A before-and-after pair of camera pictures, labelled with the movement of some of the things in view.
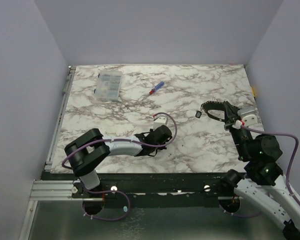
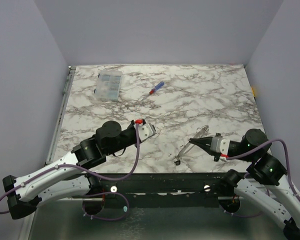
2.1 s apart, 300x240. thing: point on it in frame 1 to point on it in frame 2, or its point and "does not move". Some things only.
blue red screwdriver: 159,85 does not move
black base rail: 149,190 does not move
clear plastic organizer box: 108,85 does not move
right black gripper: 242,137 to 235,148
